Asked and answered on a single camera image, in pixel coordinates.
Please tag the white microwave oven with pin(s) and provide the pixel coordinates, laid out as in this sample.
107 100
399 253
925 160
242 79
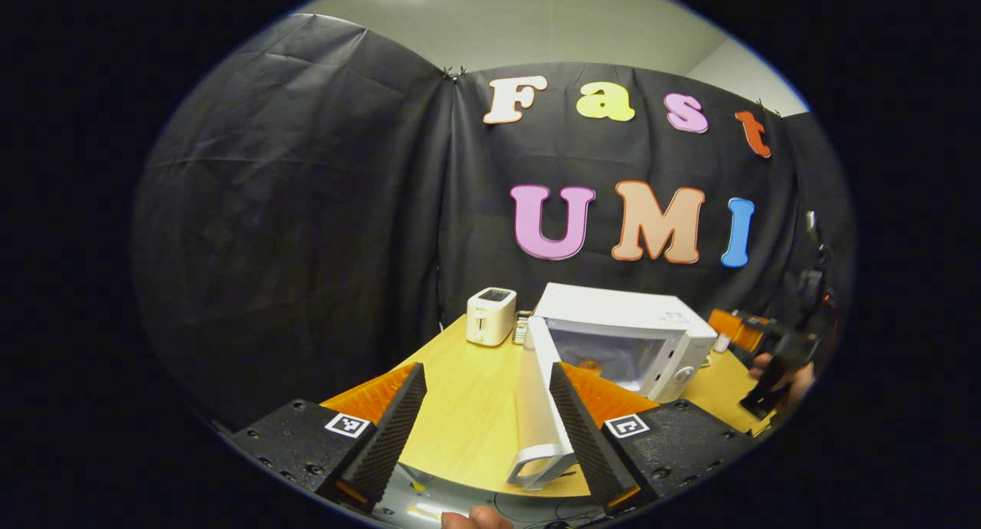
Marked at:
613 314

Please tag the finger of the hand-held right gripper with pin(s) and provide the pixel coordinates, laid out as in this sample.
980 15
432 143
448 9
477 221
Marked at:
736 328

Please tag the white toaster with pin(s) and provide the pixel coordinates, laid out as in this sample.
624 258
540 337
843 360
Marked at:
490 318

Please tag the small striped box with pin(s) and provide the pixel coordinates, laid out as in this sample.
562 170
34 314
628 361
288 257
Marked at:
522 328

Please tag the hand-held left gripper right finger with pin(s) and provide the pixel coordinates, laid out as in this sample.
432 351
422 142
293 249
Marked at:
586 437

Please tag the small bottle with pink label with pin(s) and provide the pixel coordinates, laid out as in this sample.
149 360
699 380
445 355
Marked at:
721 343

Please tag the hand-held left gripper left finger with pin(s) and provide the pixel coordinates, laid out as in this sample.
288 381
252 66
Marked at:
387 437

